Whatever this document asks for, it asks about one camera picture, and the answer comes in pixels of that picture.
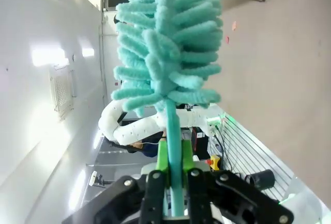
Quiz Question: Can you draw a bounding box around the yellow emergency stop button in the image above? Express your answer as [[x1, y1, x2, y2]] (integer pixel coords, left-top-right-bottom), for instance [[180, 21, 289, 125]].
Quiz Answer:
[[205, 154, 221, 171]]

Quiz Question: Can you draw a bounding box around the black power cable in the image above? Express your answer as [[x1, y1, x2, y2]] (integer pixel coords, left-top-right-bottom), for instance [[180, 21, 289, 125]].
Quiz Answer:
[[213, 123, 240, 175]]

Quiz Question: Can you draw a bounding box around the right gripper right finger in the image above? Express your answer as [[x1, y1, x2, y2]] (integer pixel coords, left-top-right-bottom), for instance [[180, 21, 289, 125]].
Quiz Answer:
[[181, 139, 295, 224]]

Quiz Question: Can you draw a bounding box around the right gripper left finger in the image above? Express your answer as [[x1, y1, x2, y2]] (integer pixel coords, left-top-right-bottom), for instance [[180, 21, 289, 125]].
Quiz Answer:
[[62, 140, 171, 224]]

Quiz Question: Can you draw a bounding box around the black box red label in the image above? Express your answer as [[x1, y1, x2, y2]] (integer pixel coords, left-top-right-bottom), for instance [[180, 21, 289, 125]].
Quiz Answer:
[[191, 126, 209, 158]]

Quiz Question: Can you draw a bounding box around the black cylindrical camera lens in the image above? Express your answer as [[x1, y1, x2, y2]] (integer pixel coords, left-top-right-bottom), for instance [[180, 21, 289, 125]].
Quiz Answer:
[[244, 169, 275, 191]]

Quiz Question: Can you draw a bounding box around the teal microfibre duster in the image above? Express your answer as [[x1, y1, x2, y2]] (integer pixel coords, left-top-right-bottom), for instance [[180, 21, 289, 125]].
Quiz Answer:
[[110, 0, 223, 217]]

